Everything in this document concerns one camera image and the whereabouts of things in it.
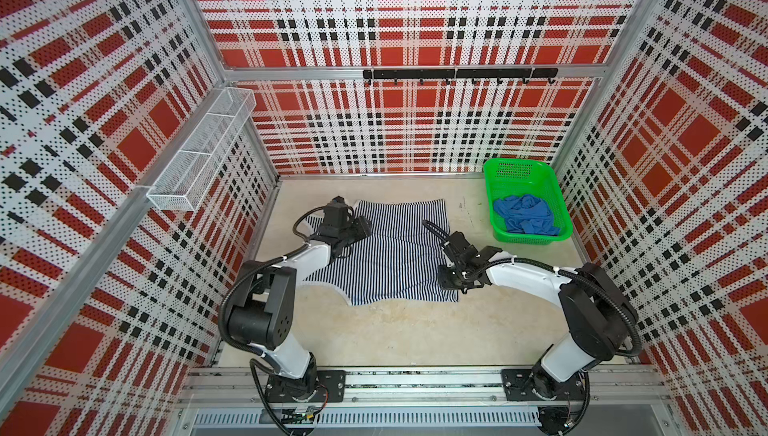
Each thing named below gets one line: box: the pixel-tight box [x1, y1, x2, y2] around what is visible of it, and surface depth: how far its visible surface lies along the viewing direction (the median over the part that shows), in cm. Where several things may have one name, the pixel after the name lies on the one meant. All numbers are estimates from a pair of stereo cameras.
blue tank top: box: [494, 194, 560, 236], surface depth 106 cm
